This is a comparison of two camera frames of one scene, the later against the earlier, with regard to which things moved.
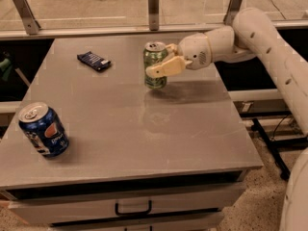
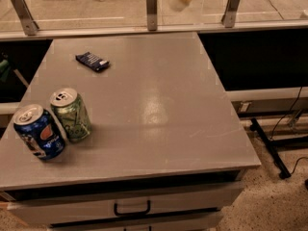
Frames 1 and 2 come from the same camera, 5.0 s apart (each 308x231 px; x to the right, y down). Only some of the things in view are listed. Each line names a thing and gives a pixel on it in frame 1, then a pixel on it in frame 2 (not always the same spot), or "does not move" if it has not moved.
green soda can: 153,53 -> 73,113
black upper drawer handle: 117,212 does not move
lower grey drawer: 206,220 does not move
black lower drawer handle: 150,228 does not move
